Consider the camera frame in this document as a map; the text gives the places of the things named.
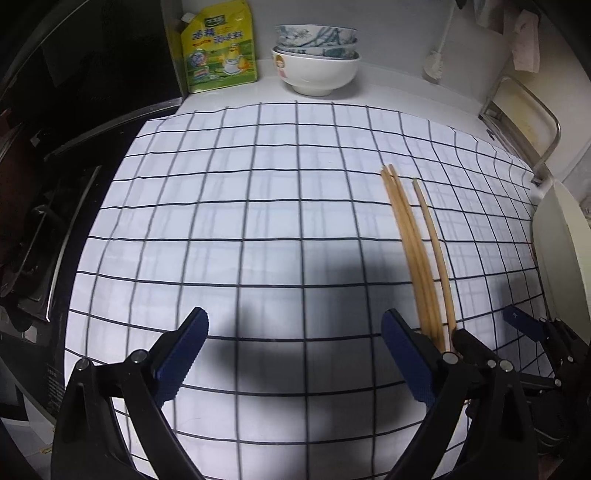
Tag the wooden chopstick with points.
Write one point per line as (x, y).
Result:
(425, 258)
(442, 258)
(418, 258)
(412, 258)

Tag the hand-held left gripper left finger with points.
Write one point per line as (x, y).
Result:
(182, 355)

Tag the pink hanging towel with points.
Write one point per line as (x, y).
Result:
(524, 41)

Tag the cream plate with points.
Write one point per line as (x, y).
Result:
(563, 254)

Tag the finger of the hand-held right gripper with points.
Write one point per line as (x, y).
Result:
(468, 346)
(526, 321)

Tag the yellow green detergent pouch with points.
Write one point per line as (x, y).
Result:
(221, 55)

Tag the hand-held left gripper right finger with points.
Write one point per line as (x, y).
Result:
(411, 360)

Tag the metal rack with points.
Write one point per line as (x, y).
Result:
(551, 138)

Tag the black gas stove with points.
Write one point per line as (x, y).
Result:
(41, 230)

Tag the white black-checked cloth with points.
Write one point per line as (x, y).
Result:
(277, 207)

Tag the white ceramic bowl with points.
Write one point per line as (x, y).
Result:
(314, 74)

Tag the blue patterned bowl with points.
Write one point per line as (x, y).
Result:
(323, 52)
(318, 34)

